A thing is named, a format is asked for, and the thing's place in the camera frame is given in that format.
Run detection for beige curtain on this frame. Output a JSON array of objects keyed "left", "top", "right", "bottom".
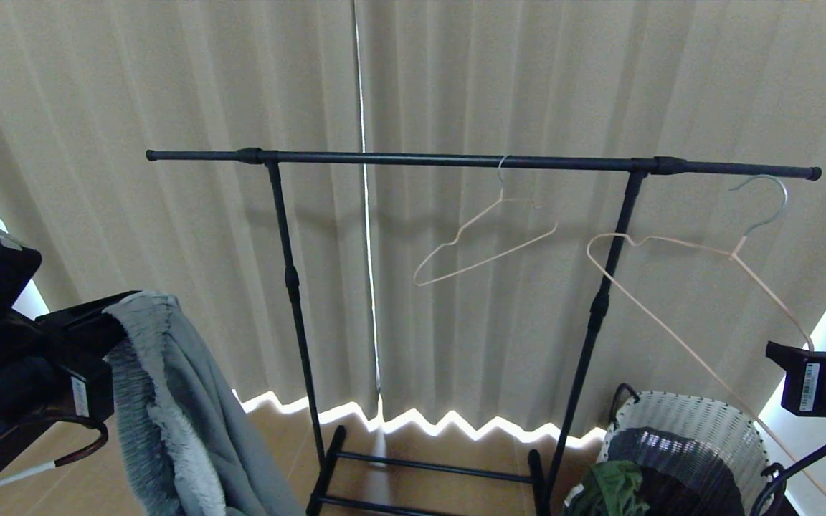
[{"left": 0, "top": 0, "right": 826, "bottom": 441}]

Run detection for black cable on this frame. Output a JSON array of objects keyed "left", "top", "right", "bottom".
[{"left": 750, "top": 421, "right": 826, "bottom": 516}]

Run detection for pink clothes hanger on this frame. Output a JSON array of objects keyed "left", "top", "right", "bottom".
[
  {"left": 585, "top": 174, "right": 826, "bottom": 506},
  {"left": 413, "top": 154, "right": 559, "bottom": 287}
]

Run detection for white laundry basket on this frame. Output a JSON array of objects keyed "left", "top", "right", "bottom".
[{"left": 564, "top": 383, "right": 791, "bottom": 516}]

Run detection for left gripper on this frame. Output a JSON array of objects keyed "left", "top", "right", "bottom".
[{"left": 0, "top": 290, "right": 143, "bottom": 461}]

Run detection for green printed shirt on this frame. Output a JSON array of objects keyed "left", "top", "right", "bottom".
[{"left": 571, "top": 460, "right": 652, "bottom": 516}]

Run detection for grey shorts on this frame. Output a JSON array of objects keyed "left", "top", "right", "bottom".
[{"left": 103, "top": 290, "right": 306, "bottom": 516}]

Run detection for black clothes rack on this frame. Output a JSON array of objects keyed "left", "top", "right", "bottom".
[{"left": 146, "top": 147, "right": 822, "bottom": 516}]

